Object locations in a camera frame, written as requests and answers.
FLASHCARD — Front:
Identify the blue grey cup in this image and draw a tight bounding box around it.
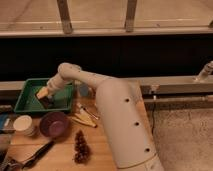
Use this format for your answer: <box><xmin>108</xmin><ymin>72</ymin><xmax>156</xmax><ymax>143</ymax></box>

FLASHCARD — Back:
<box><xmin>78</xmin><ymin>84</ymin><xmax>89</xmax><ymax>97</ymax></box>

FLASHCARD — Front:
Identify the small brush with metal ferrule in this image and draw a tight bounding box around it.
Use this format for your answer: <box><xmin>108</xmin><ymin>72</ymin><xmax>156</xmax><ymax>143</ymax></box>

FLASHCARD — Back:
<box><xmin>77</xmin><ymin>102</ymin><xmax>100</xmax><ymax>120</ymax></box>

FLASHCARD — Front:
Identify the brown pine cone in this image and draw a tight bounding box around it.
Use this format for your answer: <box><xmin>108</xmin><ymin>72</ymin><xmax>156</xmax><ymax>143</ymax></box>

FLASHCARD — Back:
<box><xmin>74</xmin><ymin>130</ymin><xmax>91</xmax><ymax>164</ymax></box>

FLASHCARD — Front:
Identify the green plastic tray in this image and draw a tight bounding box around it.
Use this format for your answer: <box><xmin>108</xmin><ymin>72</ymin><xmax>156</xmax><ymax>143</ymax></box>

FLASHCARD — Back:
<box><xmin>14</xmin><ymin>78</ymin><xmax>74</xmax><ymax>115</ymax></box>

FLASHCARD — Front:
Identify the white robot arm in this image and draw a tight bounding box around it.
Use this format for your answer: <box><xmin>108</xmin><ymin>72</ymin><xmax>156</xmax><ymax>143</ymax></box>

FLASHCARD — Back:
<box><xmin>36</xmin><ymin>63</ymin><xmax>164</xmax><ymax>171</ymax></box>

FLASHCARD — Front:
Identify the white pipe fitting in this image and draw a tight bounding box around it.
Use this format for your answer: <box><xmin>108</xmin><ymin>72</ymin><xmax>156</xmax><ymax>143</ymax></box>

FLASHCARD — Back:
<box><xmin>195</xmin><ymin>61</ymin><xmax>213</xmax><ymax>82</ymax></box>

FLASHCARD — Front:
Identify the blue box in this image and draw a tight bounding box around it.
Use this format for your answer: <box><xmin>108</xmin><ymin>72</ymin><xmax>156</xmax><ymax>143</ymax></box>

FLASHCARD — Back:
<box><xmin>0</xmin><ymin>114</ymin><xmax>14</xmax><ymax>133</ymax></box>

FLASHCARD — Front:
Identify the purple bowl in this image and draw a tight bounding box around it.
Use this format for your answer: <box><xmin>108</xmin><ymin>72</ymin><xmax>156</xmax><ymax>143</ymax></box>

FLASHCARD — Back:
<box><xmin>39</xmin><ymin>111</ymin><xmax>69</xmax><ymax>138</ymax></box>

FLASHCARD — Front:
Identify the white cup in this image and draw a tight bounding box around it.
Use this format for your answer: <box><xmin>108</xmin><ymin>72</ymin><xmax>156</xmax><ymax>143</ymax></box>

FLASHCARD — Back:
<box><xmin>13</xmin><ymin>115</ymin><xmax>36</xmax><ymax>136</ymax></box>

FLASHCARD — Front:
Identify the left wooden post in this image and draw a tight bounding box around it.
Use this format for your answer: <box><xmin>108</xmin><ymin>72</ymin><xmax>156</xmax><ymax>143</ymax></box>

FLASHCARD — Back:
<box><xmin>57</xmin><ymin>0</ymin><xmax>72</xmax><ymax>34</ymax></box>

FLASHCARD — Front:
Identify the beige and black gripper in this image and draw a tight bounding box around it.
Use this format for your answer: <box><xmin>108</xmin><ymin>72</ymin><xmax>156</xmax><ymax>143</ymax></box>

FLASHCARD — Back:
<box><xmin>35</xmin><ymin>87</ymin><xmax>54</xmax><ymax>108</ymax></box>

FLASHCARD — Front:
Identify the wooden stick tool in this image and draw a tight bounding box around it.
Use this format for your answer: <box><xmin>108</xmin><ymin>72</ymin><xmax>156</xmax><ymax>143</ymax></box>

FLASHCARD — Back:
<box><xmin>71</xmin><ymin>113</ymin><xmax>97</xmax><ymax>128</ymax></box>

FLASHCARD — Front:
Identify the right wooden post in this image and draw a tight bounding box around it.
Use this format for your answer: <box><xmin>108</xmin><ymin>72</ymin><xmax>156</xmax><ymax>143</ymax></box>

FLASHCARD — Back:
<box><xmin>124</xmin><ymin>0</ymin><xmax>137</xmax><ymax>32</ymax></box>

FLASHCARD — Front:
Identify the wooden post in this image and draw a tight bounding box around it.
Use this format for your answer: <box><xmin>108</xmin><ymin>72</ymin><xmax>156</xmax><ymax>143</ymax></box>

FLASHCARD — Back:
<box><xmin>57</xmin><ymin>0</ymin><xmax>72</xmax><ymax>34</ymax></box>
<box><xmin>124</xmin><ymin>0</ymin><xmax>137</xmax><ymax>32</ymax></box>

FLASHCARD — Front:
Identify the black handled tool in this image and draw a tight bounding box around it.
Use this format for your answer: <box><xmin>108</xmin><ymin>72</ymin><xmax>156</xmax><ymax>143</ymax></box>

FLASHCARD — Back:
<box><xmin>3</xmin><ymin>140</ymin><xmax>55</xmax><ymax>171</ymax></box>

